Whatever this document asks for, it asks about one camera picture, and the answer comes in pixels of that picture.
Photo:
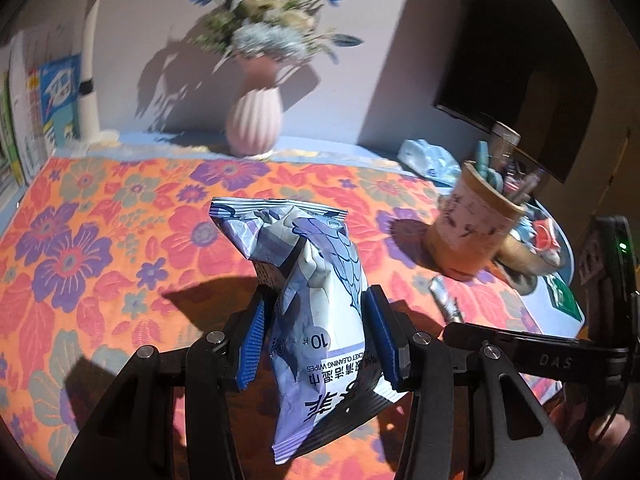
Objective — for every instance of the floral tablecloth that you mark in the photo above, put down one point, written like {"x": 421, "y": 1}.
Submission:
{"x": 100, "y": 240}

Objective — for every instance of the white ribbed vase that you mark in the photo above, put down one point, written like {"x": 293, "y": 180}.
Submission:
{"x": 255, "y": 120}

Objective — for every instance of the bamboo pen holder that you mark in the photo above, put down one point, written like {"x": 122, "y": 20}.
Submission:
{"x": 470, "y": 230}

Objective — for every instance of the white lamp stand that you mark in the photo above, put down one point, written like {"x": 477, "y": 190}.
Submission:
{"x": 90, "y": 110}

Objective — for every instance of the small red object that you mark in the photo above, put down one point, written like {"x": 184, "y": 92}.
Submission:
{"x": 544, "y": 235}

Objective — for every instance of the wooden bowl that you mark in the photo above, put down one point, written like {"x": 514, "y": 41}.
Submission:
{"x": 520, "y": 257}

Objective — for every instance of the bunch of pens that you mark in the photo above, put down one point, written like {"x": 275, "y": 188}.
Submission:
{"x": 500, "y": 175}

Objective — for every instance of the green packet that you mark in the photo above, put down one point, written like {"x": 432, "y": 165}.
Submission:
{"x": 565, "y": 297}

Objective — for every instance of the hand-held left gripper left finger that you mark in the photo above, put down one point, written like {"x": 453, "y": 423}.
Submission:
{"x": 252, "y": 350}

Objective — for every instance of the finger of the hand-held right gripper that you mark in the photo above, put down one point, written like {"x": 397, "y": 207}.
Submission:
{"x": 525, "y": 355}

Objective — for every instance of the person's right hand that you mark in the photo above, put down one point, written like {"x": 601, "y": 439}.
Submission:
{"x": 610, "y": 432}

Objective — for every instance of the artificial flower bouquet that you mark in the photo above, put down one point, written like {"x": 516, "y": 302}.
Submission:
{"x": 270, "y": 25}

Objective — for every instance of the black monitor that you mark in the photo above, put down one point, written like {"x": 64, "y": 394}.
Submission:
{"x": 515, "y": 45}

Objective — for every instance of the blue white wipes packet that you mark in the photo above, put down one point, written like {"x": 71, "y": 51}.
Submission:
{"x": 320, "y": 280}

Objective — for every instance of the blue white tissue pack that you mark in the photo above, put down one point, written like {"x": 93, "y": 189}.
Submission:
{"x": 430, "y": 160}

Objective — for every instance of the silver tube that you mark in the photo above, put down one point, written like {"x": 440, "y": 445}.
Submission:
{"x": 447, "y": 300}

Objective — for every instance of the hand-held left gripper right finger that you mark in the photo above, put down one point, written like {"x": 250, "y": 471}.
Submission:
{"x": 385, "y": 340}

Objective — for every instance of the row of books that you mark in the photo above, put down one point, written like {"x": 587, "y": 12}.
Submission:
{"x": 55, "y": 100}

